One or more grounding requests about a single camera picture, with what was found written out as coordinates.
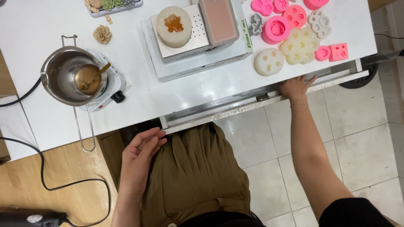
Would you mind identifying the white ring silicone mould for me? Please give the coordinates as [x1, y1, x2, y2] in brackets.
[306, 10, 332, 40]

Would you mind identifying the pale tray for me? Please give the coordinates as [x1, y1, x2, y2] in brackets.
[87, 0, 144, 18]

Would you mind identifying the silver perforated metal appliance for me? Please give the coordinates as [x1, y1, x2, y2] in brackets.
[150, 3, 228, 64]

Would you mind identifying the gold spoon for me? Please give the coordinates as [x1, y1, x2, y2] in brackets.
[78, 62, 112, 91]

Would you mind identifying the black hot plate cable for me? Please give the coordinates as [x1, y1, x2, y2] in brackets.
[0, 77, 42, 108]

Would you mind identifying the beige flat flower candle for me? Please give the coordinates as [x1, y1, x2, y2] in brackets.
[84, 0, 102, 14]

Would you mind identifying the pink mould with stars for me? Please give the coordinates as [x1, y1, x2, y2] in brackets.
[282, 4, 312, 30]

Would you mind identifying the pink round rose mould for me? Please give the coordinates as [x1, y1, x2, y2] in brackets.
[261, 15, 291, 45]

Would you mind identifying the beige round flower candle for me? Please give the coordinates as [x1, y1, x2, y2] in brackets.
[93, 25, 113, 45]

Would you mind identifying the white cardboard box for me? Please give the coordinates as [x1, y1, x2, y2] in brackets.
[140, 0, 254, 83]

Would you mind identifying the large translucent flower mould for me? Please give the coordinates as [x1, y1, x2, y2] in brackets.
[279, 27, 321, 66]

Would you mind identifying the olive pleated skirt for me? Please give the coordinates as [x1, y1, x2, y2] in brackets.
[140, 122, 252, 227]

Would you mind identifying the person's left hand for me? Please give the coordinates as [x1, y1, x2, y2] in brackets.
[120, 127, 168, 195]

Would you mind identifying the black heat gun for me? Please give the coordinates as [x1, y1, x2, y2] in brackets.
[0, 209, 69, 227]

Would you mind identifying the pink square silicone mould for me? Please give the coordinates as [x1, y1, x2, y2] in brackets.
[328, 42, 349, 62]

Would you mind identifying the white mould with amber wax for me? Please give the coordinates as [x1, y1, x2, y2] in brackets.
[155, 6, 193, 49]

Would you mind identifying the brown melted wax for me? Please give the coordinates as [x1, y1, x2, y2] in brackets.
[74, 64, 102, 96]

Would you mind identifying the steel melting pot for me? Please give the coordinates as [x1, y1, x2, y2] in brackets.
[40, 34, 108, 153]

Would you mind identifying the black round base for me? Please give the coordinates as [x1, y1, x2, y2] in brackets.
[339, 63, 379, 90]

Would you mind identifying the small pink flat mould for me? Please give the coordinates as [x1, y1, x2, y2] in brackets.
[273, 0, 290, 14]

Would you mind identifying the small pink round mould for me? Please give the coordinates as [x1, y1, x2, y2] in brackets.
[314, 45, 331, 62]

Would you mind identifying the thin black cable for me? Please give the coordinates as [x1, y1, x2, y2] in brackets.
[374, 33, 404, 40]

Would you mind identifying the pink rectangular loaf mould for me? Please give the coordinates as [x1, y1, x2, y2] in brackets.
[198, 0, 240, 47]

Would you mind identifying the grey silicone mould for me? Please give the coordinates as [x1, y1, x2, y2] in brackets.
[249, 13, 264, 36]

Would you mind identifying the pink plain round mould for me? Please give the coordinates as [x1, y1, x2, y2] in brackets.
[303, 0, 331, 11]

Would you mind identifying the pink lobed flower mould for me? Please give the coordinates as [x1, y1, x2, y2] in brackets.
[251, 0, 275, 17]

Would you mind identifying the black top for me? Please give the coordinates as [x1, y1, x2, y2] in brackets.
[177, 197, 396, 227]

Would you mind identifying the white electric hot plate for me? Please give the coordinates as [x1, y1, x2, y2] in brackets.
[78, 49, 132, 113]

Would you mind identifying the dark metal bar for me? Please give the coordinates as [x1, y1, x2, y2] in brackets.
[361, 49, 404, 66]

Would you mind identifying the white round silicone mould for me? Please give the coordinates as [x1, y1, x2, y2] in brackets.
[254, 48, 285, 77]

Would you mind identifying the person's right hand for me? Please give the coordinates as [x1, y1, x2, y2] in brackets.
[279, 75, 317, 103]

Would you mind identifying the black heat gun cable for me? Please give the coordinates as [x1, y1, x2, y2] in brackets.
[0, 137, 112, 227]

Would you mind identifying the white table drawer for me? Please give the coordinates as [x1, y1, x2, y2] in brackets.
[159, 58, 370, 135]

